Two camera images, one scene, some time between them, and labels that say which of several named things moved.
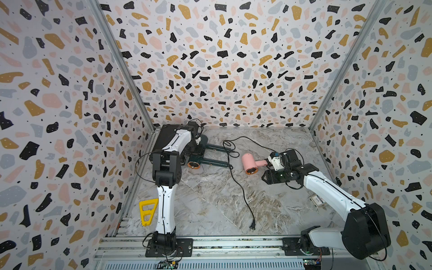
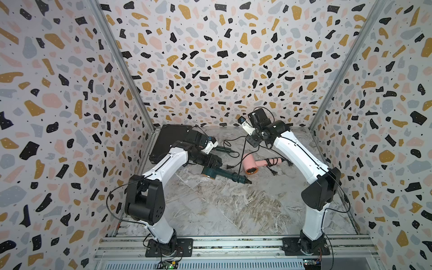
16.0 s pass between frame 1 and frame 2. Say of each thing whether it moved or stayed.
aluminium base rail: stayed
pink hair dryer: stayed
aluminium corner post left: stayed
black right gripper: moved
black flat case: stayed
